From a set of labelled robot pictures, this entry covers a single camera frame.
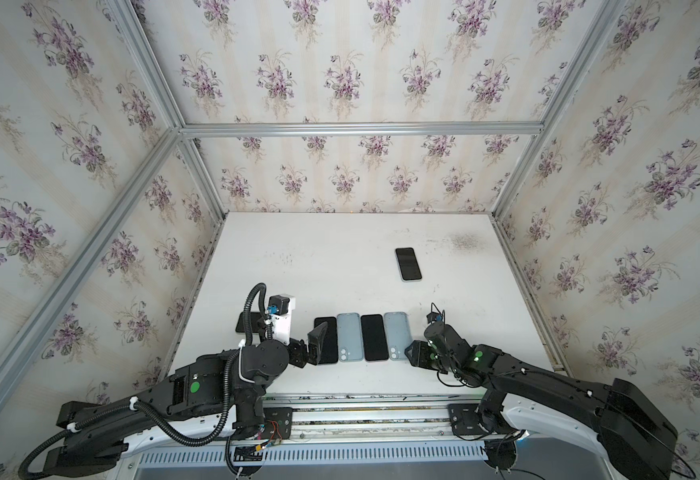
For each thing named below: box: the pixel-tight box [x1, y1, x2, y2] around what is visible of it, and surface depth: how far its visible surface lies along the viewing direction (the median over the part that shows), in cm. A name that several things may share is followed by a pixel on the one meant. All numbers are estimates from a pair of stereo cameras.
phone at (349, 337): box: [336, 313, 364, 362], surface depth 90 cm
